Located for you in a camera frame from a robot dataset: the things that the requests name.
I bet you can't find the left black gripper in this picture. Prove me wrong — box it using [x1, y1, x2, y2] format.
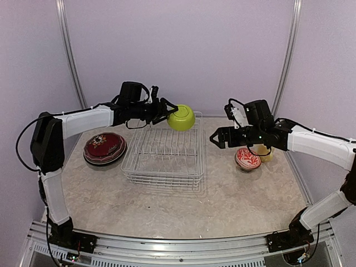
[130, 97, 179, 125]

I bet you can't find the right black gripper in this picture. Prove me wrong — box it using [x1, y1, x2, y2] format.
[210, 125, 264, 149]

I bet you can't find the lime green bowl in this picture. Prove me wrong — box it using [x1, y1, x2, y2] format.
[167, 104, 195, 131]

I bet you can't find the white red patterned bowl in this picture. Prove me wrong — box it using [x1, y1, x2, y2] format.
[235, 148, 261, 167]

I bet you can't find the light blue floral bowl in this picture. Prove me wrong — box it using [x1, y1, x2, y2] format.
[236, 162, 261, 173]

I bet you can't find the pale yellow mug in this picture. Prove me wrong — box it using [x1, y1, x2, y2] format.
[257, 144, 274, 163]

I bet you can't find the dark red black plate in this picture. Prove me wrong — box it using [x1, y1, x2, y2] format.
[83, 132, 126, 161]

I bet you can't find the black rimmed striped plate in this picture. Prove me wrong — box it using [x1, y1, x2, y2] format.
[83, 142, 127, 166]

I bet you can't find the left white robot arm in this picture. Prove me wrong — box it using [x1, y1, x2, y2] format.
[28, 98, 178, 248]

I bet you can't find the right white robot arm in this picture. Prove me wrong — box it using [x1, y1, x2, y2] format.
[210, 118, 355, 247]

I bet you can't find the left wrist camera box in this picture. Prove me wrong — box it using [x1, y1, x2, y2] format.
[117, 81, 159, 106]

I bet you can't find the white wire dish rack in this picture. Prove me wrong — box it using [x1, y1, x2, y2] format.
[121, 111, 205, 189]

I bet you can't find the aluminium front rail frame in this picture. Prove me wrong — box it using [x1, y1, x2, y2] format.
[19, 219, 343, 267]

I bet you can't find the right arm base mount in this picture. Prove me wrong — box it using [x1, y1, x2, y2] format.
[266, 230, 314, 253]

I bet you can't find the left aluminium corner post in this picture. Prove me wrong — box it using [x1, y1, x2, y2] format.
[56, 0, 88, 109]

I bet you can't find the aluminium corner post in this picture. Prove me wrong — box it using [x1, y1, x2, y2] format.
[271, 0, 303, 117]
[56, 0, 88, 109]

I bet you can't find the right aluminium corner post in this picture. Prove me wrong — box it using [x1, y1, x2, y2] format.
[271, 0, 303, 117]

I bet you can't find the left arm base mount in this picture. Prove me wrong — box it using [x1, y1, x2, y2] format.
[49, 225, 97, 254]

